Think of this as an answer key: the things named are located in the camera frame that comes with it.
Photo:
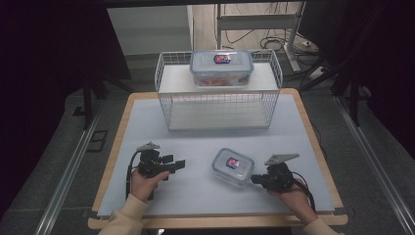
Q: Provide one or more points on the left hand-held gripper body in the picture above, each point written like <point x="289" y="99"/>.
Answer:
<point x="150" y="164"/>

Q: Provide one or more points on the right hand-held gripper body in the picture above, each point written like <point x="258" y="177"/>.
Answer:
<point x="277" y="178"/>

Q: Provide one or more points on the small clear plastic food container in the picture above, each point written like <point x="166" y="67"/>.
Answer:
<point x="233" y="166"/>

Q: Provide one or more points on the large clear plastic food container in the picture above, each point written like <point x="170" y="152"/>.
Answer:
<point x="221" y="68"/>

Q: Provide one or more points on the person's left hand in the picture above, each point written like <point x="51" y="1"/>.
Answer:
<point x="145" y="187"/>

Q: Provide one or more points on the person's right hand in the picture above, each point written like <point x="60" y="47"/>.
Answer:
<point x="295" y="204"/>

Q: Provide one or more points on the pale blue table mat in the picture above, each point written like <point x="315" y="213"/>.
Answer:
<point x="202" y="192"/>

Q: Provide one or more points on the black floor plate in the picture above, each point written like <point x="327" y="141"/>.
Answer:
<point x="97" y="141"/>

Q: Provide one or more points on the black stand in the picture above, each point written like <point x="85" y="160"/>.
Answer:
<point x="87" y="104"/>
<point x="354" y="98"/>

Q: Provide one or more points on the white power strip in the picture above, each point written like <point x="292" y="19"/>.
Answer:
<point x="316" y="73"/>

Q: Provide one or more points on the white cabinet panel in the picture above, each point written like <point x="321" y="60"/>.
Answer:
<point x="150" y="29"/>

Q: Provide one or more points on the aluminium floor rail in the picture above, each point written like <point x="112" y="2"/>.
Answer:
<point x="65" y="182"/>
<point x="375" y="163"/>

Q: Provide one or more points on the white metal desk frame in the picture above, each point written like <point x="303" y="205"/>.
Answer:
<point x="257" y="22"/>

